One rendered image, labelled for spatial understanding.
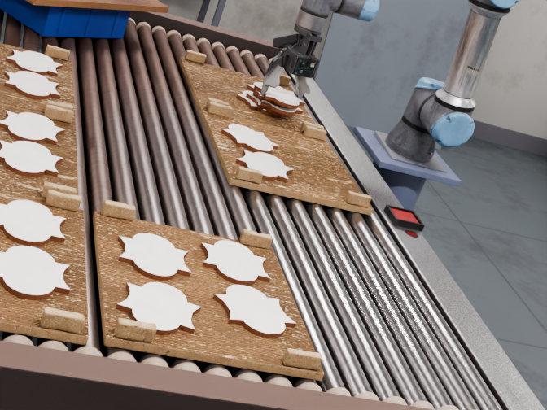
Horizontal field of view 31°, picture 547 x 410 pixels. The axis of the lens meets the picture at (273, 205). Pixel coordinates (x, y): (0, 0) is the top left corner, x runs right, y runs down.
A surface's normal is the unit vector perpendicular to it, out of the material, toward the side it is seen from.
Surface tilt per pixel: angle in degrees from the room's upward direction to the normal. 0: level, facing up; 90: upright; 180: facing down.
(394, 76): 76
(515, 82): 90
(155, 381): 0
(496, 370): 0
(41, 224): 0
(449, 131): 101
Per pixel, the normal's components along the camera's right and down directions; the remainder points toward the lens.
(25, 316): 0.32, -0.87
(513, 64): 0.20, 0.45
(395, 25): 0.27, 0.22
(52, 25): 0.73, 0.48
